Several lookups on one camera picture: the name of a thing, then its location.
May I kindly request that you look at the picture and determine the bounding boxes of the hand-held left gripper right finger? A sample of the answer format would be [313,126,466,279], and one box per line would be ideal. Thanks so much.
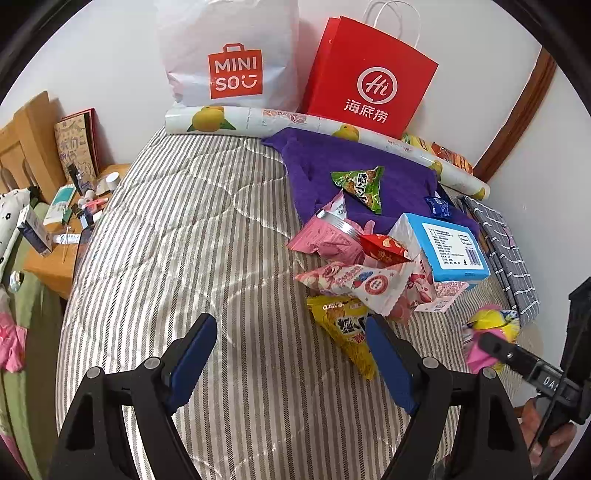
[365,314,546,480]

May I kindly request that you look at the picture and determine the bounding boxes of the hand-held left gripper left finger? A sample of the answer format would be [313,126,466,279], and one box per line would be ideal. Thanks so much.
[48,313,218,480]

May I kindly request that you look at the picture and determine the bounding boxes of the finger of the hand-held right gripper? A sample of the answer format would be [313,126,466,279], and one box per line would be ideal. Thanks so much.
[478,330,537,378]

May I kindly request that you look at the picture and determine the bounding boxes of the yellow and pink candy packet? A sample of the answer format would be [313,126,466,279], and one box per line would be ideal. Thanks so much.
[463,305,520,374]

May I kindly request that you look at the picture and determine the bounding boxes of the yellow snack packet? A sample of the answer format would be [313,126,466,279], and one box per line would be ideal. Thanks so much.
[307,295,379,380]

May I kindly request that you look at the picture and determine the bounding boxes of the white strawberry print snack packet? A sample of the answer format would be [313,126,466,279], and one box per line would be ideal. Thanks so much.
[294,261,416,319]

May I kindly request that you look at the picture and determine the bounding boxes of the person's right hand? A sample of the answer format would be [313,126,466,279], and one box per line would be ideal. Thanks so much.
[521,396,578,469]

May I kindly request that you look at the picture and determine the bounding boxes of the grey checked cloth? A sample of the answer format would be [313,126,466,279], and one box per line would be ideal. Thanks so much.
[457,195,541,326]

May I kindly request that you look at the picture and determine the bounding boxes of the small red snack packet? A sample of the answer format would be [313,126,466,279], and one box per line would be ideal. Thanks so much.
[359,233,411,266]

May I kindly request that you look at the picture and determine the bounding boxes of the blue and white box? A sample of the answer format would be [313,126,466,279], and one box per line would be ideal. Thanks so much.
[388,212,491,291]

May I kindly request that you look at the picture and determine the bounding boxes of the striped quilt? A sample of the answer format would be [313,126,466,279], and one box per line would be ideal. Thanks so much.
[55,124,541,480]

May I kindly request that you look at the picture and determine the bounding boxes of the large pink snack packet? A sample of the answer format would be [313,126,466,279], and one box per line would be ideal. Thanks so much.
[287,191,375,264]

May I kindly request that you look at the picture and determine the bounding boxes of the small blue packet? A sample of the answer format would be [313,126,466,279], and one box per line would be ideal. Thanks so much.
[424,196,452,217]

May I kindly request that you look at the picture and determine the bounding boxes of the wooden nightstand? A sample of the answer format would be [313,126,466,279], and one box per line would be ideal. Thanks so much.
[23,162,134,301]

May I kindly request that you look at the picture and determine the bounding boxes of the green bed sheet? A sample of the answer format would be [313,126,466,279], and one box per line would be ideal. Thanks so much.
[0,203,63,480]

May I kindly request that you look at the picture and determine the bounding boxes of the green snack packet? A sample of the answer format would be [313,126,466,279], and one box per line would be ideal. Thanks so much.
[330,166,385,215]

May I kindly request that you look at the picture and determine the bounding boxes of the pink cloth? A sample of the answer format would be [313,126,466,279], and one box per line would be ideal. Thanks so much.
[0,311,26,374]

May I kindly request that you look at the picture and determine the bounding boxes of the orange chips packet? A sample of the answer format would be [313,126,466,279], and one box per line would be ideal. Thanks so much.
[429,143,475,175]

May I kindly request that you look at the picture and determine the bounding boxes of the dark blue carton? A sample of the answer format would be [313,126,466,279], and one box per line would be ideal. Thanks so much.
[17,205,54,256]

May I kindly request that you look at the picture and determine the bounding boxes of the teal and white box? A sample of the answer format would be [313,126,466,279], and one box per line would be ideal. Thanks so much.
[44,184,77,227]

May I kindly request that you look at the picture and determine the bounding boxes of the purple towel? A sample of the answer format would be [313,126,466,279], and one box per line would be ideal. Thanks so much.
[262,128,481,241]

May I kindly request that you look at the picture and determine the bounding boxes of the yellow chips packet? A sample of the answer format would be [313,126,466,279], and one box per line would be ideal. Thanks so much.
[401,133,435,153]

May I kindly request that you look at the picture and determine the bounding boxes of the white floral pillow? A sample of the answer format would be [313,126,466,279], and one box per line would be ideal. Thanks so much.
[0,187,35,278]

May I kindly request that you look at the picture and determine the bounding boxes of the fruit print paper roll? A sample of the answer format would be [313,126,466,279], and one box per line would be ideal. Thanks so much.
[165,104,490,201]

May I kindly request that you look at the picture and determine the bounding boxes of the red cover book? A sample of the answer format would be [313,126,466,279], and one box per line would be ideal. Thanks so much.
[53,108,100,185]

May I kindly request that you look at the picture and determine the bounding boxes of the wooden headboard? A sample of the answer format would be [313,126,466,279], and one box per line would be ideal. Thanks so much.
[0,90,68,204]

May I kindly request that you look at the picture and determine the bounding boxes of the red paper bag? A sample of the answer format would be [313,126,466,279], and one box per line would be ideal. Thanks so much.
[299,0,439,139]

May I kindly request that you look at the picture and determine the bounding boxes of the white plastic shopping bag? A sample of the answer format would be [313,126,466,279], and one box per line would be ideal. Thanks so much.
[154,0,301,112]

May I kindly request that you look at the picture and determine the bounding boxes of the brown wooden door frame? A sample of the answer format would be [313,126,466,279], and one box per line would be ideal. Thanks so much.
[473,48,557,183]

